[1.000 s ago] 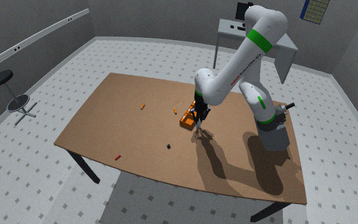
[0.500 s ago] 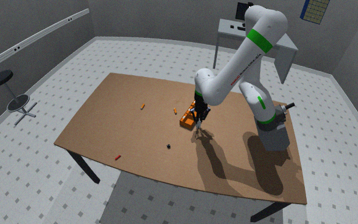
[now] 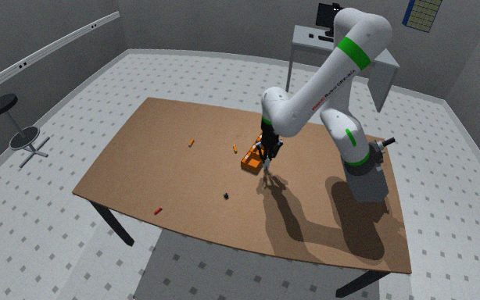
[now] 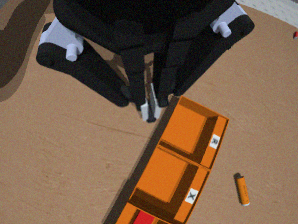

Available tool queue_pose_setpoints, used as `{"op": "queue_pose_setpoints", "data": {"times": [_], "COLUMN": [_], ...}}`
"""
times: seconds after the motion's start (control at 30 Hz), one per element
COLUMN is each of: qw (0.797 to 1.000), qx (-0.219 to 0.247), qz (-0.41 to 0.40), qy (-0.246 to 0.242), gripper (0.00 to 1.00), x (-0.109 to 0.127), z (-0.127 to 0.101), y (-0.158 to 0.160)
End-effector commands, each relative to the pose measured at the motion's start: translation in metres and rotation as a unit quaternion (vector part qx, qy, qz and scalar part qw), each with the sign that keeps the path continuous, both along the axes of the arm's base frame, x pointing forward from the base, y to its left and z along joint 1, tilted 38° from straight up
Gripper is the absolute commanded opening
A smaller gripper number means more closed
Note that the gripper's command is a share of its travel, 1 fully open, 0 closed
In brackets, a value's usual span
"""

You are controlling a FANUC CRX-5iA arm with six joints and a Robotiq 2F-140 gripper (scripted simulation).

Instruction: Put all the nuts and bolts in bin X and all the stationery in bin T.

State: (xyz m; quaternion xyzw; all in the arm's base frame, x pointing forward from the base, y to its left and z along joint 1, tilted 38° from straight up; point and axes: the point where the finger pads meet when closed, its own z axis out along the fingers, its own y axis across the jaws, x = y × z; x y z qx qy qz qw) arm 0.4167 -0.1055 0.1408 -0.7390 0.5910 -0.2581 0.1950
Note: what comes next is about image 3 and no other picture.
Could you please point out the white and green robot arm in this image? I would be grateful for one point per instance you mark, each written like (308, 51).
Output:
(359, 38)

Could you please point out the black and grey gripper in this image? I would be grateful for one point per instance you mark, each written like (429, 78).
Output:
(271, 141)

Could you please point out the orange rack of bins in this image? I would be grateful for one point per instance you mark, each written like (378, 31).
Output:
(251, 160)

